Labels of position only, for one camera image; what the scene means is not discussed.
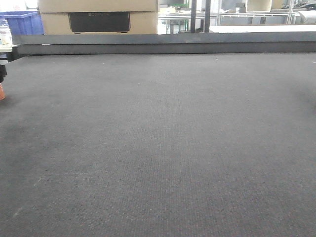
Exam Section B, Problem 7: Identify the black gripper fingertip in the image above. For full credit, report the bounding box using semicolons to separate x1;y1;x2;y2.
0;65;7;83

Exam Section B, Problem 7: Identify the orange cylindrical capacitor 4680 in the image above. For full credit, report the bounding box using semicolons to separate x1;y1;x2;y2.
0;83;5;100

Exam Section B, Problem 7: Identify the white square bin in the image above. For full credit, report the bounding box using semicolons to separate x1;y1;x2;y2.
245;0;272;13

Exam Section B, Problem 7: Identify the blue plastic crate on table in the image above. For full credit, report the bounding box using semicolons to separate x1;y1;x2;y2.
0;10;44;35

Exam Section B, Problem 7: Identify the large cardboard box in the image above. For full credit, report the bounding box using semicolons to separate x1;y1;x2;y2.
38;0;158;35

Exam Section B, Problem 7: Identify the black foam board stack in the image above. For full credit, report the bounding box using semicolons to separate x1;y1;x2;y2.
12;32;316;55

